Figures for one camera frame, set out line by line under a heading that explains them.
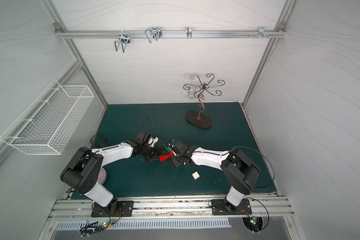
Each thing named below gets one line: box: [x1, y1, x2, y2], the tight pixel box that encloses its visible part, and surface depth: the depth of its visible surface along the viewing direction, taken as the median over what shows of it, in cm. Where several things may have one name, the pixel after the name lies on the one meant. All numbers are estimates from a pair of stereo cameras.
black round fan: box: [242, 216, 264, 235], surface depth 73 cm
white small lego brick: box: [191, 171, 200, 181], surface depth 85 cm
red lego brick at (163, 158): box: [159, 154, 171, 162], surface depth 90 cm
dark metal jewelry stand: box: [183, 73, 225, 128], surface depth 102 cm
